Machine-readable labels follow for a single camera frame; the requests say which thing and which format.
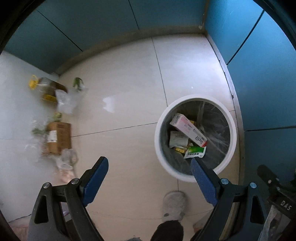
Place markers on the white toothpaste box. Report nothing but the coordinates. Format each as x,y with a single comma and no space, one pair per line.
181,123

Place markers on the clear plastic wrapper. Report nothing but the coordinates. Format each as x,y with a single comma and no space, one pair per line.
274,225

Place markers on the clear plastic bag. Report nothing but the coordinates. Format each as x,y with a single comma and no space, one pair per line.
67,102

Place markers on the green white packet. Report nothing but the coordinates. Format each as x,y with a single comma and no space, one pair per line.
195,151

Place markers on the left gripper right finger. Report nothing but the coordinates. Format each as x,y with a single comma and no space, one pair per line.
221,193

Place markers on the blue kitchen cabinet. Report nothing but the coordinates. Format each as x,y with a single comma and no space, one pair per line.
255,38

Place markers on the white trash bin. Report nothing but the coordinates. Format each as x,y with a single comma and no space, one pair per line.
214,121

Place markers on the white paper packet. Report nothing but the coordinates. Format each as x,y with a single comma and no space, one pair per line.
178,139

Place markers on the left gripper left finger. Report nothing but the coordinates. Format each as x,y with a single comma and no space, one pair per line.
60,212

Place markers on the left grey slipper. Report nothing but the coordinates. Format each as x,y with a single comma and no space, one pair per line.
174,206

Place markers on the yellow snack packet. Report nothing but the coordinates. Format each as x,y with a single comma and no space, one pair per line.
181,150

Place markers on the green vegetable scrap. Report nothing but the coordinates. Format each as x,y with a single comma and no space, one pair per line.
78,84

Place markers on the brown cardboard box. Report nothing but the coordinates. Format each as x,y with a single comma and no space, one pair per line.
58,138

